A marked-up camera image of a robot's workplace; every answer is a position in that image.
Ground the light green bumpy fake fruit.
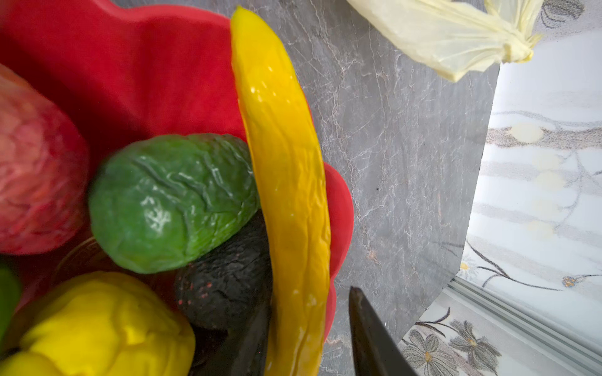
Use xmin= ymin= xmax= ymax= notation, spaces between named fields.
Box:
xmin=0 ymin=259 xmax=22 ymax=338

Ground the green fake vegetable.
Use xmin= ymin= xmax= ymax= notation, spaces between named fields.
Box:
xmin=88 ymin=133 xmax=260 ymax=274

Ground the yellow fake lemon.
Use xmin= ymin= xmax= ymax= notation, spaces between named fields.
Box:
xmin=1 ymin=272 xmax=195 ymax=375

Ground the dark brown fake fruit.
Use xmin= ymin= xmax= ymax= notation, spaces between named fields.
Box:
xmin=173 ymin=211 xmax=272 ymax=331

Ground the red flower-shaped bowl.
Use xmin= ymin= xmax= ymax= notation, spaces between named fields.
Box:
xmin=0 ymin=0 xmax=355 ymax=342

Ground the pale yellow plastic bag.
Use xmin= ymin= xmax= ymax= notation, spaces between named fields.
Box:
xmin=350 ymin=0 xmax=543 ymax=82

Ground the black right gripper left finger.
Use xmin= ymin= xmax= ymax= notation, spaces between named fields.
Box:
xmin=190 ymin=292 xmax=271 ymax=375

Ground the yellow fake banana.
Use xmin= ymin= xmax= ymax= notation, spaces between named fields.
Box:
xmin=230 ymin=7 xmax=331 ymax=375

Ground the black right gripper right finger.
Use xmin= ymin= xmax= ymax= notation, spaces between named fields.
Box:
xmin=349 ymin=286 xmax=417 ymax=376

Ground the red fake fruit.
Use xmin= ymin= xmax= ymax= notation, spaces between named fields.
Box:
xmin=1 ymin=66 xmax=89 ymax=255

